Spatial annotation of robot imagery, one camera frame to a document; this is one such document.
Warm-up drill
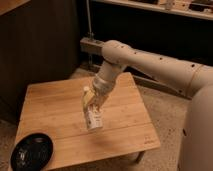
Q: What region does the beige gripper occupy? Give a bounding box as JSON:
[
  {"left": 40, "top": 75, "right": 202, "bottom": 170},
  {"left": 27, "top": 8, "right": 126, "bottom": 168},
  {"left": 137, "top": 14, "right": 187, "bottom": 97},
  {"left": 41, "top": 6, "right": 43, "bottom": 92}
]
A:
[{"left": 82, "top": 75, "right": 114, "bottom": 113}]

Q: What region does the white plastic bottle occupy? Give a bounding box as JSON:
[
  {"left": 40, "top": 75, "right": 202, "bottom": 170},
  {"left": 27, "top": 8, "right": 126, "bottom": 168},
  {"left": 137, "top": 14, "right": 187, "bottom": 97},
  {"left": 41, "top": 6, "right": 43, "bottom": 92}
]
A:
[{"left": 83, "top": 86, "right": 103, "bottom": 131}]

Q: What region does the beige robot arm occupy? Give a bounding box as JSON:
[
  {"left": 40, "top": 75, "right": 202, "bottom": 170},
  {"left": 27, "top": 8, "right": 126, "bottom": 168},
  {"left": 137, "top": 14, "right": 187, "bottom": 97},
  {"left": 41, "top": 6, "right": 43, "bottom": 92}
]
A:
[{"left": 81, "top": 40, "right": 213, "bottom": 171}]

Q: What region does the black ceramic bowl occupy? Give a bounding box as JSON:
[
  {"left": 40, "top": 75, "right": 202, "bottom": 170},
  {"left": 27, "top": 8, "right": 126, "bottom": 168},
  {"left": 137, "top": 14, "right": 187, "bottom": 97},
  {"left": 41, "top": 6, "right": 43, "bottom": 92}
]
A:
[{"left": 10, "top": 133, "right": 54, "bottom": 171}]

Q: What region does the wooden table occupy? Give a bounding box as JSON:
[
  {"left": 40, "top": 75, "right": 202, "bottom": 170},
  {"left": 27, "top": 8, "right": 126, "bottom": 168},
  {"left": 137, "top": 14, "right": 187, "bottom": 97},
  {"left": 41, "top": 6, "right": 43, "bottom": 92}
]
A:
[{"left": 15, "top": 72, "right": 160, "bottom": 171}]

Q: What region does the grey metal beam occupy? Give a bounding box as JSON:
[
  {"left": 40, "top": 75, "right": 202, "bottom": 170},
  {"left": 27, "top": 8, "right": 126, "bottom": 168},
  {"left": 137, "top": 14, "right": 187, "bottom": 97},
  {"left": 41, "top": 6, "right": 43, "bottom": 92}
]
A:
[{"left": 80, "top": 37, "right": 104, "bottom": 56}]

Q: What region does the metal vertical pole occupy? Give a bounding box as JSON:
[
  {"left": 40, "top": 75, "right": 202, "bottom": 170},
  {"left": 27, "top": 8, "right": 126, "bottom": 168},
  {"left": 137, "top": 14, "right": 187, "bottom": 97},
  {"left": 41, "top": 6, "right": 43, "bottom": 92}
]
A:
[{"left": 86, "top": 0, "right": 94, "bottom": 40}]

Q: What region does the wooden shelf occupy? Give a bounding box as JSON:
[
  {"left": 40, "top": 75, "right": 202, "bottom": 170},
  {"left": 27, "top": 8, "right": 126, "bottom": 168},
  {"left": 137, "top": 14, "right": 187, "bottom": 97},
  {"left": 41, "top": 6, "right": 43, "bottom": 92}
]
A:
[{"left": 93, "top": 0, "right": 213, "bottom": 21}]

